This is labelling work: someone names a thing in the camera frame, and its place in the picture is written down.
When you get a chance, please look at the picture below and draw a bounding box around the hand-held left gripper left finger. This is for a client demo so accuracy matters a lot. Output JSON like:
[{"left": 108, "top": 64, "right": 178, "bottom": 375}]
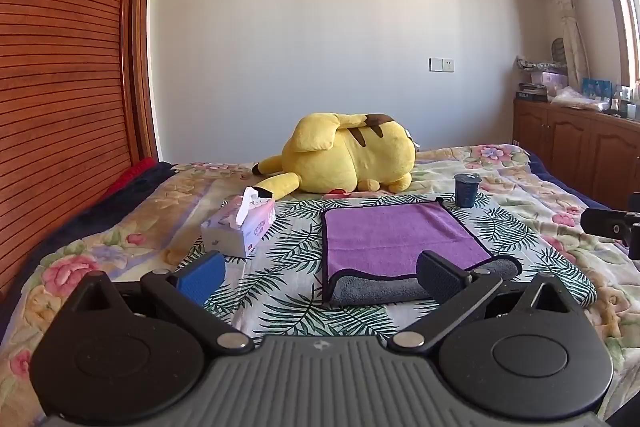
[{"left": 52, "top": 251, "right": 254, "bottom": 354}]

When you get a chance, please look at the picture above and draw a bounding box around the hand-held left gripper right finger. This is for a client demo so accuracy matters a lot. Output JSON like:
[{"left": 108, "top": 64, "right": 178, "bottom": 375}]
[{"left": 389, "top": 250, "right": 583, "bottom": 354}]

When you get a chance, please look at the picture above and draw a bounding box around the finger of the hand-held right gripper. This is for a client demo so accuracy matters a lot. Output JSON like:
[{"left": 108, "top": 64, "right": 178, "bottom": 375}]
[{"left": 580, "top": 206, "right": 633, "bottom": 240}]

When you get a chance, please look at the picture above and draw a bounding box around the purple and grey towel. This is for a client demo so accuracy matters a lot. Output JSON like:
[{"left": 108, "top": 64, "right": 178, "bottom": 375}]
[{"left": 320, "top": 201, "right": 524, "bottom": 307}]

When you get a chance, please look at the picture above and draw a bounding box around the floral bed sheet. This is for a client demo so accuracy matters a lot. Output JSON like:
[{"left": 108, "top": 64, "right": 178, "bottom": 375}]
[{"left": 0, "top": 144, "right": 640, "bottom": 423}]

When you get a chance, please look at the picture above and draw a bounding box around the white tissue box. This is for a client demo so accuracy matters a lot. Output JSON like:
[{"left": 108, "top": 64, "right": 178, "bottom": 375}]
[{"left": 201, "top": 187, "right": 277, "bottom": 259}]

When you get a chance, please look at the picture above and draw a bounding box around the dark blue cup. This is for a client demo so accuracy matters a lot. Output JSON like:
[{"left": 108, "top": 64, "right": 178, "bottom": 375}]
[{"left": 453, "top": 173, "right": 483, "bottom": 208}]

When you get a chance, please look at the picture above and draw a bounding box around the leaf print cloth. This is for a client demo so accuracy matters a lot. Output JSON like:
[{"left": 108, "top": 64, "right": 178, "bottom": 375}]
[{"left": 177, "top": 194, "right": 598, "bottom": 344}]

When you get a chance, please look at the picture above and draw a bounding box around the wooden cabinet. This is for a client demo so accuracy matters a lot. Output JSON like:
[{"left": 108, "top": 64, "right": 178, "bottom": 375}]
[{"left": 513, "top": 99, "right": 640, "bottom": 210}]

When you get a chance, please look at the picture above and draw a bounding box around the dark blue blanket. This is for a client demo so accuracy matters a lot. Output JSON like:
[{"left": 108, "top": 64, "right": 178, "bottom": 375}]
[{"left": 0, "top": 161, "right": 179, "bottom": 323}]

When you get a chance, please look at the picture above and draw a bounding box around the red blanket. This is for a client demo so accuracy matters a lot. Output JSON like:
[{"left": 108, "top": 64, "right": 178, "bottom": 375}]
[{"left": 102, "top": 157, "right": 157, "bottom": 200}]

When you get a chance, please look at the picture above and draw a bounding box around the clear plastic bag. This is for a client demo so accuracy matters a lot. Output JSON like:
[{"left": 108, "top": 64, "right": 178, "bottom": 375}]
[{"left": 549, "top": 87, "right": 614, "bottom": 112}]

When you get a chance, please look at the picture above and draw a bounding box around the blue printed box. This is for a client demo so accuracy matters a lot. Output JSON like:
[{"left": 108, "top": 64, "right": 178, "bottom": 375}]
[{"left": 582, "top": 78, "right": 614, "bottom": 100}]

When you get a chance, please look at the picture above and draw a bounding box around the yellow plush toy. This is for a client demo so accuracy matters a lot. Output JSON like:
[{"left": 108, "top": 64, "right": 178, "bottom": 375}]
[{"left": 251, "top": 112, "right": 417, "bottom": 200}]

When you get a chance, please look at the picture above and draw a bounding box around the stack of boxes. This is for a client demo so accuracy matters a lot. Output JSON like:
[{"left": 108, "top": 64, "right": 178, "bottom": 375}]
[{"left": 516, "top": 56, "right": 570, "bottom": 102}]

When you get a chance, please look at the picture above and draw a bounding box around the wooden louvered wardrobe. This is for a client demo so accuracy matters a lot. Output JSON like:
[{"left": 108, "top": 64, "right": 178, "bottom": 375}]
[{"left": 0, "top": 0, "right": 161, "bottom": 298}]

